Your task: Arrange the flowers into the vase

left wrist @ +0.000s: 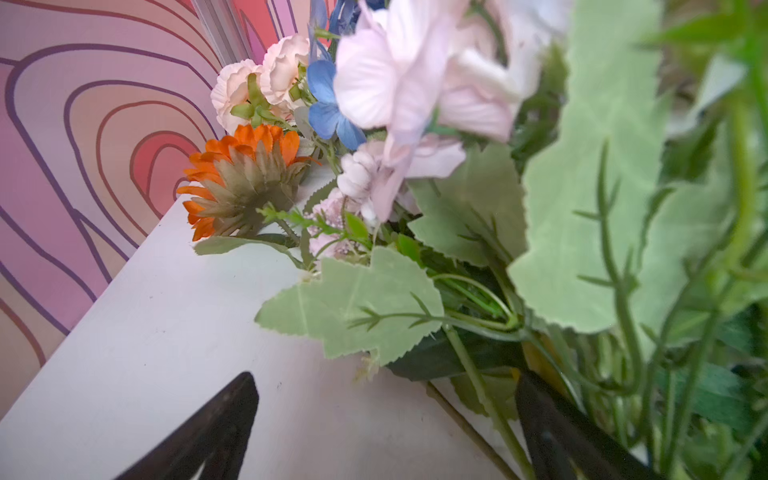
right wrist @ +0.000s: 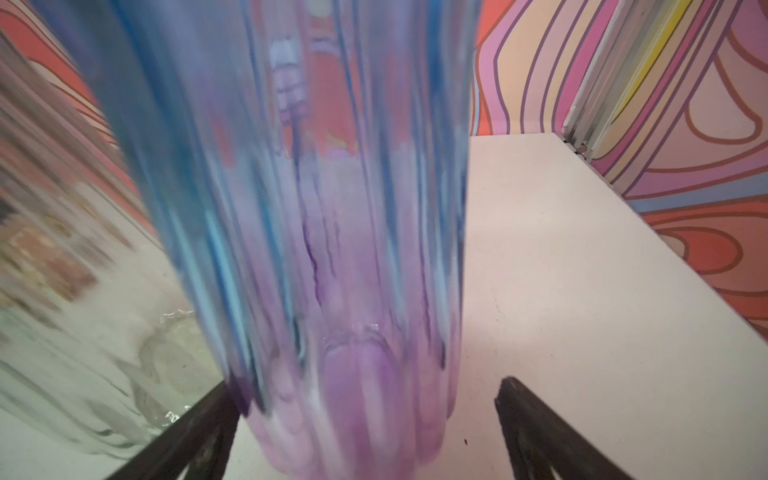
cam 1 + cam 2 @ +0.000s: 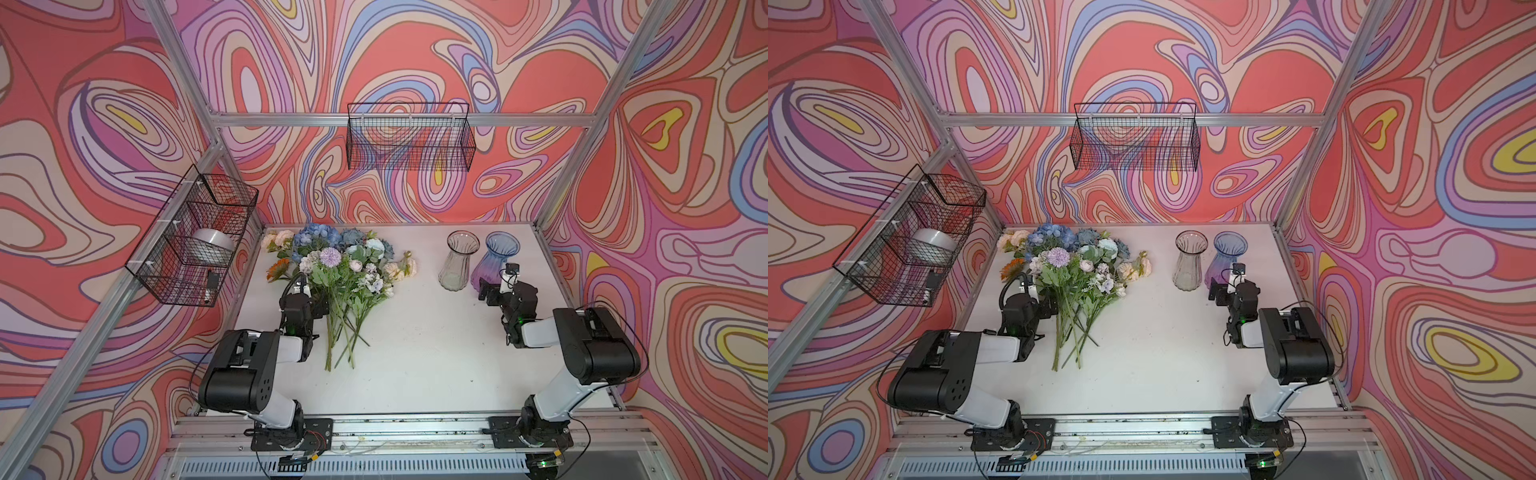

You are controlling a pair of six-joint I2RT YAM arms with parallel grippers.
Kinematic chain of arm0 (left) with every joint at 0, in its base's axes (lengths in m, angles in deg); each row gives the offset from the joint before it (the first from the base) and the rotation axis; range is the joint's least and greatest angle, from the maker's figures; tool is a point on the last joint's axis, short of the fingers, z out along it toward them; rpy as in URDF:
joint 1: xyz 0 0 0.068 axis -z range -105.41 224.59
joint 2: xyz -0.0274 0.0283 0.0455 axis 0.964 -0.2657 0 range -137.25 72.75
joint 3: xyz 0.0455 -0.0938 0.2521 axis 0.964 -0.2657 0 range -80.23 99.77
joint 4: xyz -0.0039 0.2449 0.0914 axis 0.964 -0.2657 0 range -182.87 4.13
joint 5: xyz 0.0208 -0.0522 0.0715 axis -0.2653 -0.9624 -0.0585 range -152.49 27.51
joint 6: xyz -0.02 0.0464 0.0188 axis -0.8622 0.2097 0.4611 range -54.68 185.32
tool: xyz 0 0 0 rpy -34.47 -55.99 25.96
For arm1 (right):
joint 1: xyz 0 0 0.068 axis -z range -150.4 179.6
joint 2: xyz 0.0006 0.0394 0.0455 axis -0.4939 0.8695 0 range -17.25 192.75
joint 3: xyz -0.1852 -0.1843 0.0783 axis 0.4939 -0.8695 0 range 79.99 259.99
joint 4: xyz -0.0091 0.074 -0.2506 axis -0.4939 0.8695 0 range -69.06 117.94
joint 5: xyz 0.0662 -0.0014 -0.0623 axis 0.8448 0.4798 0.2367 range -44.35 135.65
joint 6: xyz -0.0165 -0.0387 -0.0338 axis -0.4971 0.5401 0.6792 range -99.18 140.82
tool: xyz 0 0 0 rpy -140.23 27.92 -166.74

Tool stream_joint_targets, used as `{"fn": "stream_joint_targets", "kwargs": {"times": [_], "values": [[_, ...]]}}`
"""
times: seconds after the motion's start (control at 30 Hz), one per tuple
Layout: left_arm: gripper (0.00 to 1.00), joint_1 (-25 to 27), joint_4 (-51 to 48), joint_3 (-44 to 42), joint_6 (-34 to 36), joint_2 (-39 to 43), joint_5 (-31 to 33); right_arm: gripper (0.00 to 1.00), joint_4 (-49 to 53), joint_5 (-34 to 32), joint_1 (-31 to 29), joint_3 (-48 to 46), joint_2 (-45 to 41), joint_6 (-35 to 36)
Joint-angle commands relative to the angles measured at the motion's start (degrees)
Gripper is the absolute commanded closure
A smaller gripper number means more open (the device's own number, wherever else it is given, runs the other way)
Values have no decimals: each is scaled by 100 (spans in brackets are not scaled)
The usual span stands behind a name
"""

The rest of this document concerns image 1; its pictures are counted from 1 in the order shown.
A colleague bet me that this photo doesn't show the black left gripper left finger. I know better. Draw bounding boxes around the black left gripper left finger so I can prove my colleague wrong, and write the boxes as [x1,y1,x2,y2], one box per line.
[119,371,259,479]

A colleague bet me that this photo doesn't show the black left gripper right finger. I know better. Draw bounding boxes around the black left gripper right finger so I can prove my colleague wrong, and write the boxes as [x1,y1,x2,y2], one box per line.
[516,370,660,480]

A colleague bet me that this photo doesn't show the pale pink hydrangea bunch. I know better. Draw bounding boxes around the pale pink hydrangea bunch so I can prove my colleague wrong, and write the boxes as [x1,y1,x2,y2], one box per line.
[255,1,767,479]

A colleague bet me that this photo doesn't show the blue hydrangea stem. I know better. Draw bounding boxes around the blue hydrangea stem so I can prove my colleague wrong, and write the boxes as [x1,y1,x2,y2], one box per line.
[307,1,392,157]

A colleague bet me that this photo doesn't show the lilac white flower bunch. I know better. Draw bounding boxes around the lilac white flower bunch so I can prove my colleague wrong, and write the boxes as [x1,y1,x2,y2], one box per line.
[256,184,424,275]

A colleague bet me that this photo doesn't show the orange artificial daisy flower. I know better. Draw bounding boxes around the orange artificial daisy flower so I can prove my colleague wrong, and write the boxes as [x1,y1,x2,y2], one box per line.
[177,124,312,242]

